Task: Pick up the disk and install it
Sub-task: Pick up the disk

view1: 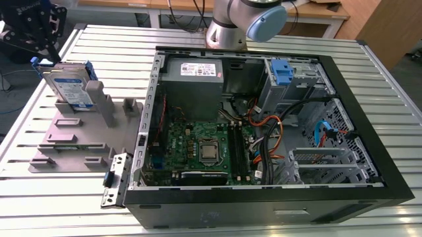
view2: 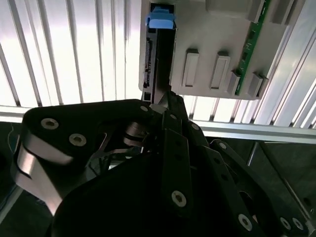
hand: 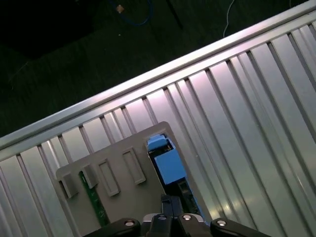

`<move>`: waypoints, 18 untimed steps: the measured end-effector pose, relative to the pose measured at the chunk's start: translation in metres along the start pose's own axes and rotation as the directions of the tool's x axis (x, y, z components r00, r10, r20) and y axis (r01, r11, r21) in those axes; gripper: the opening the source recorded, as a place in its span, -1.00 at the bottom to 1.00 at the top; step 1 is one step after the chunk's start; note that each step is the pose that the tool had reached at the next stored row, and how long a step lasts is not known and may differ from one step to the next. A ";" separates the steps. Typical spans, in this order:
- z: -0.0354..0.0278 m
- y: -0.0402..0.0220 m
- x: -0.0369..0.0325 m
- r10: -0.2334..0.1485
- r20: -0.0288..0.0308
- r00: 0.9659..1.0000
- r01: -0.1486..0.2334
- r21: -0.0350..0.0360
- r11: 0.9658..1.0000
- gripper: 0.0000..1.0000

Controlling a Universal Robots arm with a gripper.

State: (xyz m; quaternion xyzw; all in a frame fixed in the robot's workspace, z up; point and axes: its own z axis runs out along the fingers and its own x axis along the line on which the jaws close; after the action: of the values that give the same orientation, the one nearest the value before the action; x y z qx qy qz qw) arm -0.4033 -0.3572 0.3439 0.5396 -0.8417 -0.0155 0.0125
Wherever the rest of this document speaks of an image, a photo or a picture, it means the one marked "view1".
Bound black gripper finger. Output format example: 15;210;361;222
38;3;69;64
0;26;46;56

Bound hard disk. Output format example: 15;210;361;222
30;57;96;111

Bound blue data wire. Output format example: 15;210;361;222
313;120;340;149

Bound black mesh waste bin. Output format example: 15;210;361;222
0;41;37;65

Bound wooden desk white legs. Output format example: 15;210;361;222
61;0;351;38

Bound grey parts rack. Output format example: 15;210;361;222
27;80;145;174

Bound green RAM stick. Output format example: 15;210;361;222
52;145;89;151

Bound grey power supply unit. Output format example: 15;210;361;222
160;58;225;122

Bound green motherboard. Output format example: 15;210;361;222
144;120;265;186

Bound black expansion card retainer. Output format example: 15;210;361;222
100;152;133;210

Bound CPU socket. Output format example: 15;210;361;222
194;137;222;167

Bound silver CPU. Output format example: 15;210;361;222
198;144;218;160

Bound black RAM slot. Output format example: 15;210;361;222
236;122;248;182
230;122;242;182
226;122;238;182

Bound black graphics card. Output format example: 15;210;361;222
170;169;230;187

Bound blue drive latch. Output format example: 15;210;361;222
271;58;295;86

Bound grey metal drive cage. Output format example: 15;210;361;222
257;58;335;118

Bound black open PC case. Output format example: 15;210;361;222
121;45;415;229

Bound wooden cabinet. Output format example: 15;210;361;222
333;0;422;71

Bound blue floor cable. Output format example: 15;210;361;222
0;69;44;75

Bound red twisted fan wire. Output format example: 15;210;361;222
158;95;168;139

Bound yellow black supply wires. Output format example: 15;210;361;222
216;108;253;120

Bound blue SATA cable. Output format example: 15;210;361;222
253;145;264;165

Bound orange yellow power wires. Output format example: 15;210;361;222
246;115;284;163

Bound black cable bundle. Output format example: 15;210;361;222
263;96;332;185

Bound orange power wire black plug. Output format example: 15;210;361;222
324;128;359;146

